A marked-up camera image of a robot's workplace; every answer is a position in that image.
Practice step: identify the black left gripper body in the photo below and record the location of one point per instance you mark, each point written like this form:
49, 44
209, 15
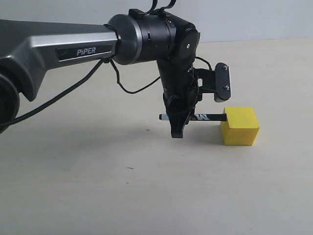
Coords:
180, 86

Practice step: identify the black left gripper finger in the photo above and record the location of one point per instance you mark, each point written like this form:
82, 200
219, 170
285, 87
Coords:
178, 111

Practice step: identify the black and white marker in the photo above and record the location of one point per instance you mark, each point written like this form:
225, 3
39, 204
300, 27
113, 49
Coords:
207, 117

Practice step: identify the yellow cube block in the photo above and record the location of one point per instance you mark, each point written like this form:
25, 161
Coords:
241, 126

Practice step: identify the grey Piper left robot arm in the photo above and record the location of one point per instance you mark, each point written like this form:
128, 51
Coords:
29, 49

